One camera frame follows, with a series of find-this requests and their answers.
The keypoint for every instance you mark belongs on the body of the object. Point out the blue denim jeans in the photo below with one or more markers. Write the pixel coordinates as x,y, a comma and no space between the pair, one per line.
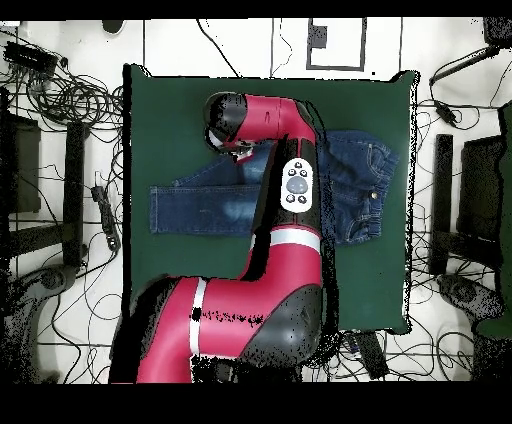
200,208

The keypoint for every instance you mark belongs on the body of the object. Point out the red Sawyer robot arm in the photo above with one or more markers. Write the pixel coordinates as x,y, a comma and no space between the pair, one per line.
248,304

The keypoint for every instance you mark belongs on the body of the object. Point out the dark flat panel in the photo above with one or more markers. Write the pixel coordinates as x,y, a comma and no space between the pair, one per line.
26,168
480,188

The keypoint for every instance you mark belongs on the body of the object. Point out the dark green table cloth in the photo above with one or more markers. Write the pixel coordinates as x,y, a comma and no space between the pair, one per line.
180,112

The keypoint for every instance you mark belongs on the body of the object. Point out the small grey box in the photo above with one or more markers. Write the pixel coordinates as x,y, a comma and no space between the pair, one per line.
318,36

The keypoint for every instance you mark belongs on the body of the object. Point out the black stand beam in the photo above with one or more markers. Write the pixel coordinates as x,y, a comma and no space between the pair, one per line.
442,192
74,192

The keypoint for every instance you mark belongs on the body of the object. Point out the small dark oval object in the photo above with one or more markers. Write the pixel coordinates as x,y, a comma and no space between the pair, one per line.
113,26

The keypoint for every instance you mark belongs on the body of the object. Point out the black power adapter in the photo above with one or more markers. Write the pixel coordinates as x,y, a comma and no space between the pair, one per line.
445,113

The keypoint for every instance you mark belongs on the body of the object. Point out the black electronics box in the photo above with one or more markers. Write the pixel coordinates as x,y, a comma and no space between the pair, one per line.
30,58

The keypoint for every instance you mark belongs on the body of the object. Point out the long black power strip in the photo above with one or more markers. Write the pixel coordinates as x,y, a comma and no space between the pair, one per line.
372,356

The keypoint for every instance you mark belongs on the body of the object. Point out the dark speckled box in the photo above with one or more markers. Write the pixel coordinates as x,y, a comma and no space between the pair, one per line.
498,32

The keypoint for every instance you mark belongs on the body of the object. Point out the grey rectangular frame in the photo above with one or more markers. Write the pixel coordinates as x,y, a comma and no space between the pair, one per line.
363,44

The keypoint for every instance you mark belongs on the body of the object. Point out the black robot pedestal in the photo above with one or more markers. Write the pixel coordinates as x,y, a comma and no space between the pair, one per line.
240,372

